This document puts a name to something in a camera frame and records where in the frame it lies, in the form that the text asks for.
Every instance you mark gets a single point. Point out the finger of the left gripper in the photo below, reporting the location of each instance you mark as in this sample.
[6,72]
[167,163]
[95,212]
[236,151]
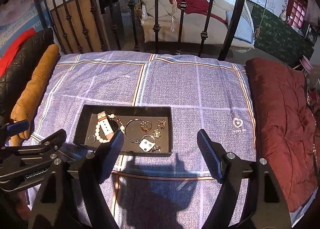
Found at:
[54,142]
[16,128]

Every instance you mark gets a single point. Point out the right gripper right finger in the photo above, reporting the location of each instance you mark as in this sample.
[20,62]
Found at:
[213,154]

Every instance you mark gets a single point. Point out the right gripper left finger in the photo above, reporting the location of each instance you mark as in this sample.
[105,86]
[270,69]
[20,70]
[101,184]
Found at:
[106,156]

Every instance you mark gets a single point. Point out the white strap wristwatch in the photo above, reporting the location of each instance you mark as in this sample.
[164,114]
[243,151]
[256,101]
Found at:
[108,125]

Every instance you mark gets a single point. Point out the white earring card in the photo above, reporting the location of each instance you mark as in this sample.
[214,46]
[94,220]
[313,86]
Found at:
[147,142]

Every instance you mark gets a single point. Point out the thin silver bangle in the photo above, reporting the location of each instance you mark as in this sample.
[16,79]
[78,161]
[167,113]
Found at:
[133,132]

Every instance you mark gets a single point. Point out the black jewelry box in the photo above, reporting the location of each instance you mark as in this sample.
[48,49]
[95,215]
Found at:
[86,130]

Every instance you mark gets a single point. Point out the gold ring red stones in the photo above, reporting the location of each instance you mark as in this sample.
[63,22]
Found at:
[145,126]

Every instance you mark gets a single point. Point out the gold flower earrings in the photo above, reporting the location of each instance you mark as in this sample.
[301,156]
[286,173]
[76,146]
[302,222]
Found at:
[160,126]

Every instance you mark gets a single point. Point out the tan suede garment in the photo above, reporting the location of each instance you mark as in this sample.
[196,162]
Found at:
[29,101]

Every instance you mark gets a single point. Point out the black quilted jacket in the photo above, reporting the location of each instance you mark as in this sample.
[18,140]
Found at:
[15,79]

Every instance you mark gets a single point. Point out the blue plaid bed sheet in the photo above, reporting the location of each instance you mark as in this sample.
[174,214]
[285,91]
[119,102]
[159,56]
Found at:
[163,101]

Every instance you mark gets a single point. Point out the red puffer jacket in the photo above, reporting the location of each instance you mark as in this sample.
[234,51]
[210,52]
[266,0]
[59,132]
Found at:
[14,48]

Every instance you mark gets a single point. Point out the white bed with red blanket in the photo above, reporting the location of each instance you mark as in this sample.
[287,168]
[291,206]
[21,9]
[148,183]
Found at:
[159,22]

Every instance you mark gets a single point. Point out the black iron bed frame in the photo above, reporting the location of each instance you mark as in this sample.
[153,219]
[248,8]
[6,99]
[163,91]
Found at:
[96,25]

